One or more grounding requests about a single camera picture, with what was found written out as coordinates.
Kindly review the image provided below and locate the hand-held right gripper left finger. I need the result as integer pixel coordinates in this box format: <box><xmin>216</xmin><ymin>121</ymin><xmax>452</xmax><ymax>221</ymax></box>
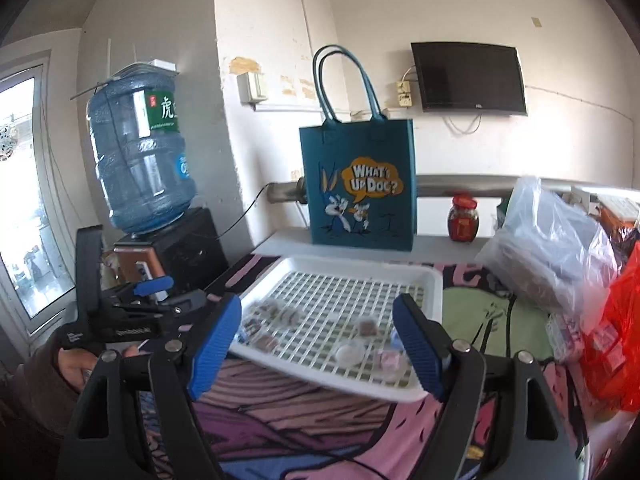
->
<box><xmin>55</xmin><ymin>292</ymin><xmax>243</xmax><ymax>480</ymax></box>

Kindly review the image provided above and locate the thin black wall cable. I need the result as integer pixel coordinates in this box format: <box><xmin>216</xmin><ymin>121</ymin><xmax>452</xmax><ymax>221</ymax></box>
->
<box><xmin>215</xmin><ymin>182</ymin><xmax>273</xmax><ymax>241</ymax></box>

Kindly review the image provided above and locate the red sauce jar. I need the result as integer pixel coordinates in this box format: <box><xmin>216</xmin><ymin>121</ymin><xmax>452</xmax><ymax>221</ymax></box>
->
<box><xmin>446</xmin><ymin>192</ymin><xmax>480</xmax><ymax>245</ymax></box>

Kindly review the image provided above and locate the green box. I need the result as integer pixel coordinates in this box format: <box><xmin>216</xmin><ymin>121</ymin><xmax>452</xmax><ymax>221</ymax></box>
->
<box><xmin>495</xmin><ymin>197</ymin><xmax>516</xmax><ymax>236</ymax></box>

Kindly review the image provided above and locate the orange cardboard box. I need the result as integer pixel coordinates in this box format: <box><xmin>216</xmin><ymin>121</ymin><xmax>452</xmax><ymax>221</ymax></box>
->
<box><xmin>570</xmin><ymin>185</ymin><xmax>640</xmax><ymax>241</ymax></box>

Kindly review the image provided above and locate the black water dispenser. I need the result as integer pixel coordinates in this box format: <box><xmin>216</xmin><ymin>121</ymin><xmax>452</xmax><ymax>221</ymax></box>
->
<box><xmin>112</xmin><ymin>207</ymin><xmax>231</xmax><ymax>301</ymax></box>

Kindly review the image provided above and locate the black wall television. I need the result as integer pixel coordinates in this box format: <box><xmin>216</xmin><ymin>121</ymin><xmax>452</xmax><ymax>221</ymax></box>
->
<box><xmin>411</xmin><ymin>41</ymin><xmax>528</xmax><ymax>116</ymax></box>

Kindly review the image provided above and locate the orange and white device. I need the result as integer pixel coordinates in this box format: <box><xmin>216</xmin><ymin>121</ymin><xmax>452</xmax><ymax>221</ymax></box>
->
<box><xmin>117</xmin><ymin>255</ymin><xmax>168</xmax><ymax>303</ymax></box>

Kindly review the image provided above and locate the window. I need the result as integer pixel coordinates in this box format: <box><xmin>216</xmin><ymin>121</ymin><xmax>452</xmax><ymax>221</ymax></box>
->
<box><xmin>0</xmin><ymin>50</ymin><xmax>76</xmax><ymax>336</ymax></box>

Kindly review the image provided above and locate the red plastic bag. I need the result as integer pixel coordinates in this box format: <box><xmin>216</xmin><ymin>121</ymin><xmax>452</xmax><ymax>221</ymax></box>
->
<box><xmin>580</xmin><ymin>242</ymin><xmax>640</xmax><ymax>413</ymax></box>

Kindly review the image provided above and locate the clear round plastic lid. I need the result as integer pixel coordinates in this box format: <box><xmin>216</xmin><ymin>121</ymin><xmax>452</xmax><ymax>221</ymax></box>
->
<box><xmin>372</xmin><ymin>350</ymin><xmax>408</xmax><ymax>378</ymax></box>
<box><xmin>334</xmin><ymin>340</ymin><xmax>368</xmax><ymax>367</ymax></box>

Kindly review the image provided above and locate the person's left forearm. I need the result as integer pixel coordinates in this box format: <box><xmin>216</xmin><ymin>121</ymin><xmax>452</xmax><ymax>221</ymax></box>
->
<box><xmin>0</xmin><ymin>330</ymin><xmax>96</xmax><ymax>480</ymax></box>

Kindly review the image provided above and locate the small packet of white rings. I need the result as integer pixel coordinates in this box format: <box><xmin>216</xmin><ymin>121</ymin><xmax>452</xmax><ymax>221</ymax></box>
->
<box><xmin>545</xmin><ymin>310</ymin><xmax>586</xmax><ymax>361</ymax></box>

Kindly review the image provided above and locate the blue cartoon tote bag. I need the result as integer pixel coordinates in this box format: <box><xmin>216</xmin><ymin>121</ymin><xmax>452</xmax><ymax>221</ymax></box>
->
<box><xmin>299</xmin><ymin>45</ymin><xmax>416</xmax><ymax>252</ymax></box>

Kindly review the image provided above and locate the person's left hand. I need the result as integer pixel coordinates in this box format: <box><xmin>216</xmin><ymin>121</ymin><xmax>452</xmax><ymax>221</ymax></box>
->
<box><xmin>57</xmin><ymin>345</ymin><xmax>146</xmax><ymax>390</ymax></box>

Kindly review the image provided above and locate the white perforated plastic tray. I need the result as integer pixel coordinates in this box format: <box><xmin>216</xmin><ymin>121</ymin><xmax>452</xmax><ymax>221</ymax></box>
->
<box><xmin>227</xmin><ymin>255</ymin><xmax>445</xmax><ymax>403</ymax></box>

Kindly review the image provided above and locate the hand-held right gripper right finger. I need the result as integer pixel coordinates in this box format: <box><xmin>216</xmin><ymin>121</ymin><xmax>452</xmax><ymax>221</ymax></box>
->
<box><xmin>392</xmin><ymin>294</ymin><xmax>583</xmax><ymax>480</ymax></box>

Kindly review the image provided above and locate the blue water jug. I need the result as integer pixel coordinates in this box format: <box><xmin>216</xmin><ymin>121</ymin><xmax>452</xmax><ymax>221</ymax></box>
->
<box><xmin>86</xmin><ymin>72</ymin><xmax>198</xmax><ymax>235</ymax></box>

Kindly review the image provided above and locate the white wall switch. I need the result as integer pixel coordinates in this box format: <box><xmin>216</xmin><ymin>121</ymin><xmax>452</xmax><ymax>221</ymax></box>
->
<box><xmin>236</xmin><ymin>71</ymin><xmax>268</xmax><ymax>106</ymax></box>

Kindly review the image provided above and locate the metal pipe rail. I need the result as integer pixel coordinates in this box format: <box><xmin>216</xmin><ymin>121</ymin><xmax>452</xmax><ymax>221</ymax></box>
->
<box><xmin>267</xmin><ymin>174</ymin><xmax>640</xmax><ymax>205</ymax></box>

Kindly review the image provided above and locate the clear plastic bag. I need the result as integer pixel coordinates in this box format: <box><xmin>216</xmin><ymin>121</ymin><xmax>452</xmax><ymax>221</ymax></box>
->
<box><xmin>474</xmin><ymin>176</ymin><xmax>621</xmax><ymax>313</ymax></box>

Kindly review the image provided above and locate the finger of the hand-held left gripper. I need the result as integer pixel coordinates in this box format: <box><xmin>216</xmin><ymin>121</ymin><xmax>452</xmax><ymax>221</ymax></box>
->
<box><xmin>102</xmin><ymin>275</ymin><xmax>175</xmax><ymax>306</ymax></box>
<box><xmin>112</xmin><ymin>292</ymin><xmax>208</xmax><ymax>338</ymax></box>

